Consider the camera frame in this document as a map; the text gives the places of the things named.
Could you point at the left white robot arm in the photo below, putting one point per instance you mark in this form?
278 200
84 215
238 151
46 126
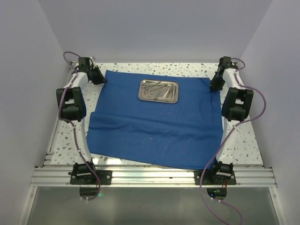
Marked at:
72 110

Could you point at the steel surgical scissors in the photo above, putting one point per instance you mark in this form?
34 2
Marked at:
147 87

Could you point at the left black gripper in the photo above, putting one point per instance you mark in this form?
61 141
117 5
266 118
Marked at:
100 79

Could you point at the aluminium rail frame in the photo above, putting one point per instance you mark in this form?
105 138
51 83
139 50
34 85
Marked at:
152 194

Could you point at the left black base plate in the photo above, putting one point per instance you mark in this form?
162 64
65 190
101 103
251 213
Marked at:
105 177

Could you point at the blue surgical cloth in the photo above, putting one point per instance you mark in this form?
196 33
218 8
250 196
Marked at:
185 134

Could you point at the steel tweezers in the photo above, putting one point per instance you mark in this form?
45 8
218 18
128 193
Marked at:
171 92

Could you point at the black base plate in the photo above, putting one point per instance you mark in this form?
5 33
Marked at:
209 179
105 177

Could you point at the steel instrument tray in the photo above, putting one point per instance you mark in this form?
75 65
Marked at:
149 97

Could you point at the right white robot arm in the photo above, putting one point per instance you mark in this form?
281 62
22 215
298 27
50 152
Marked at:
235 109

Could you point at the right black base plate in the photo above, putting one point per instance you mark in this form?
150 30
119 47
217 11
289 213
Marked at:
209 179

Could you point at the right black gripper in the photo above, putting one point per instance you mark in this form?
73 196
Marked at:
214 86

